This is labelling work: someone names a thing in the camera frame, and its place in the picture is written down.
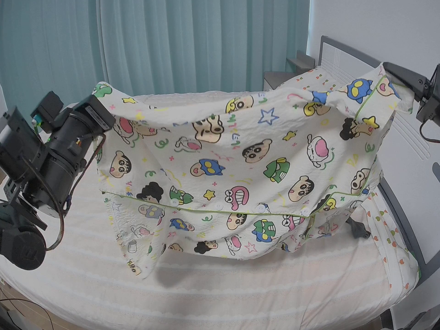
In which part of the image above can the bed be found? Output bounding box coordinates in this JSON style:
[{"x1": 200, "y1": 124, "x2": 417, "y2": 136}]
[{"x1": 0, "y1": 35, "x2": 440, "y2": 330}]

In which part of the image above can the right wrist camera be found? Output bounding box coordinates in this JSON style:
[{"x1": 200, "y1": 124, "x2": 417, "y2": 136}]
[{"x1": 415, "y1": 96, "x2": 440, "y2": 124}]

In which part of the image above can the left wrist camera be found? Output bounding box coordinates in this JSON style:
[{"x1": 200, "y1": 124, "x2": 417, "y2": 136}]
[{"x1": 32, "y1": 91, "x2": 65, "y2": 131}]

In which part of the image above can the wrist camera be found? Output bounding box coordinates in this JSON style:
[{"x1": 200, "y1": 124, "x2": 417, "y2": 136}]
[
  {"x1": 415, "y1": 96, "x2": 440, "y2": 124},
  {"x1": 32, "y1": 91, "x2": 65, "y2": 131}
]

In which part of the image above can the white printed pyjama top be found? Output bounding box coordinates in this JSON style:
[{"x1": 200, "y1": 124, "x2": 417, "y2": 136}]
[{"x1": 92, "y1": 65, "x2": 415, "y2": 282}]

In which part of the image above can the black cable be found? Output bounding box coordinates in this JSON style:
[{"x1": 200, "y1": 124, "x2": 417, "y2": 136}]
[
  {"x1": 420, "y1": 121, "x2": 440, "y2": 144},
  {"x1": 44, "y1": 133, "x2": 106, "y2": 252}
]

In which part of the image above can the dark grey garment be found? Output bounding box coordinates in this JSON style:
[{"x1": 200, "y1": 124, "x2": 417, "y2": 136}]
[{"x1": 345, "y1": 216, "x2": 372, "y2": 240}]

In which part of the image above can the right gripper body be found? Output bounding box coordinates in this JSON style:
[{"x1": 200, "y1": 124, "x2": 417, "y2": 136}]
[{"x1": 429, "y1": 64, "x2": 440, "y2": 99}]

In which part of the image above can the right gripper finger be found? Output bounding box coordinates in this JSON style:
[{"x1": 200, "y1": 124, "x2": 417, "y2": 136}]
[{"x1": 383, "y1": 62, "x2": 430, "y2": 102}]

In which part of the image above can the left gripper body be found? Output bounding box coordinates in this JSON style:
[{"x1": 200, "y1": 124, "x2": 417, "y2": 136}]
[{"x1": 47, "y1": 95, "x2": 116, "y2": 170}]

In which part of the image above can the grey bedside table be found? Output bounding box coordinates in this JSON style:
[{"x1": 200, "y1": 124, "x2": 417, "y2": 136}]
[{"x1": 263, "y1": 49, "x2": 316, "y2": 91}]

